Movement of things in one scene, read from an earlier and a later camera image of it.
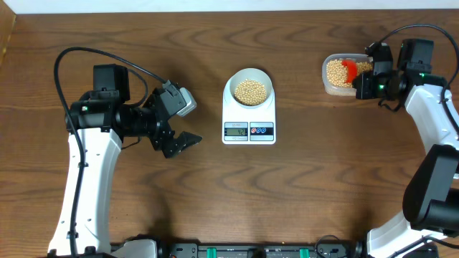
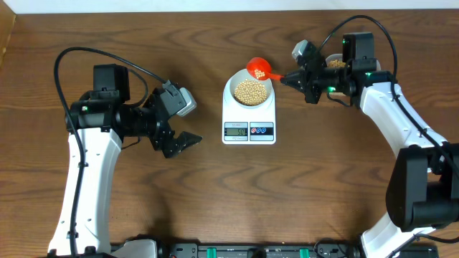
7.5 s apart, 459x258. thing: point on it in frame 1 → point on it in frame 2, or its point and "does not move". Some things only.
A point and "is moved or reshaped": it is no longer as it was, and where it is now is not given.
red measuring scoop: [351, 65] is moved or reshaped
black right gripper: [362, 83] → [303, 80]
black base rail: [332, 247] does not move
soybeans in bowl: [250, 92] does not move
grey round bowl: [255, 74] does not move
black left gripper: [160, 140] does not move
